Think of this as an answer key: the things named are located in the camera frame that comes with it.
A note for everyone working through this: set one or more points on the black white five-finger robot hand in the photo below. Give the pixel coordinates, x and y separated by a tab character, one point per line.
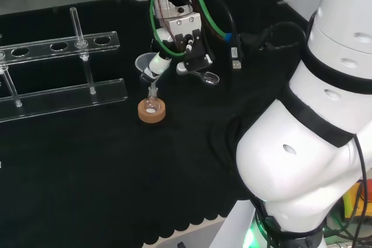
183	23

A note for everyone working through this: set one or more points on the clear glass weighing funnel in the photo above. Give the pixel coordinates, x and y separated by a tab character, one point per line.
211	79

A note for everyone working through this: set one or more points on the clear round-bottom flask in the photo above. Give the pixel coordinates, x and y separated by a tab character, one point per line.
151	110

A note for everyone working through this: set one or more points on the clear funnel stand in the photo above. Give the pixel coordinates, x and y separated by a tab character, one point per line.
58	100

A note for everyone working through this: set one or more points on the black bench cloth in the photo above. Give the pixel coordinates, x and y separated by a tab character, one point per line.
116	172

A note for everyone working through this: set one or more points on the yellow stop button box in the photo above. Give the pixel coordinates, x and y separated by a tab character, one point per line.
351	201

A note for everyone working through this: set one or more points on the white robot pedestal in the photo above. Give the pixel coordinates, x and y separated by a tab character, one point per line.
232	224

